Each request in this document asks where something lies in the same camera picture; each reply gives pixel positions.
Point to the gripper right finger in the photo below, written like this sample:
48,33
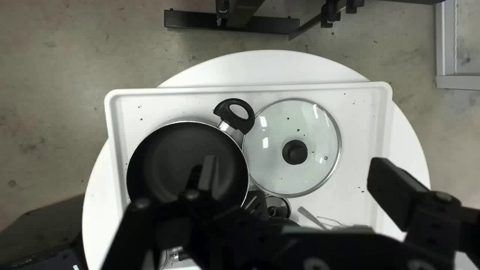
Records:
397,195

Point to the black round ladle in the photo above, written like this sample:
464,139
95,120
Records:
279,210

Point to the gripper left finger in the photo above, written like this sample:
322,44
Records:
137,232

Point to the black slotted spatula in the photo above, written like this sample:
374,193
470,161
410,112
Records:
257,202

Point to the glass lid with black knob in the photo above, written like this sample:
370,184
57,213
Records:
277,168

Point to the white metal frame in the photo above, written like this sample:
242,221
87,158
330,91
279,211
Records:
444,45

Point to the grey flat utensil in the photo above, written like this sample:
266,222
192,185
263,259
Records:
311,217

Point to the black metal stand base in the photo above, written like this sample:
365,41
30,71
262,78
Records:
232,22

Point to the white plastic tray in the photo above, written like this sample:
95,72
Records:
168,105

